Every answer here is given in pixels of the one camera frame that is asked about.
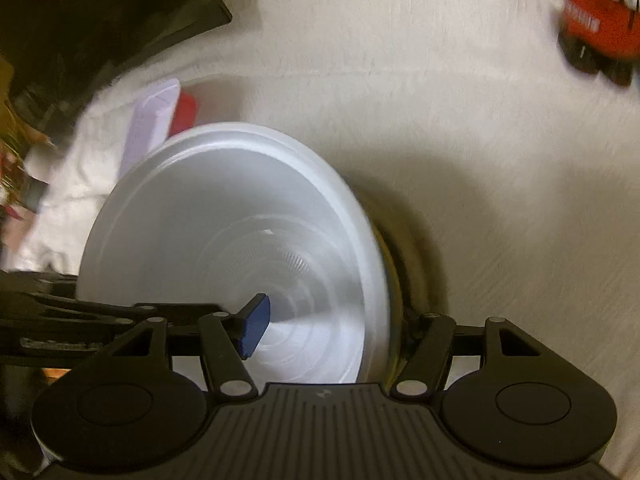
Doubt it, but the dark furniture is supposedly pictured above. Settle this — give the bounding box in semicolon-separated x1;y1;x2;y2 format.
0;0;233;126

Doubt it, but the red container with clear lid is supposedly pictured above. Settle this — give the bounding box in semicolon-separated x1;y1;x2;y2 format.
118;79;198;183

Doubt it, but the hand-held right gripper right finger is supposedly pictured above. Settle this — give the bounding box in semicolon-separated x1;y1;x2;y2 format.
391;312;540;398

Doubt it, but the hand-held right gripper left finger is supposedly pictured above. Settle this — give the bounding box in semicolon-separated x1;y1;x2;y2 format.
106;294;271;397

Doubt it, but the red and black figure toy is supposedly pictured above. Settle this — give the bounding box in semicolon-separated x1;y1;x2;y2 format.
542;0;640;88

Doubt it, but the white fringed cloth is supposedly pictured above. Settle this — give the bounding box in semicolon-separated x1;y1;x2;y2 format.
5;0;640;361

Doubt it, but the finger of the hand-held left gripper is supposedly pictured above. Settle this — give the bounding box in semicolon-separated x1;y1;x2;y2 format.
0;271;223;333

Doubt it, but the white plastic bowl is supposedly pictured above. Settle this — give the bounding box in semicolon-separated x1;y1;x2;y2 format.
76;121;386;386

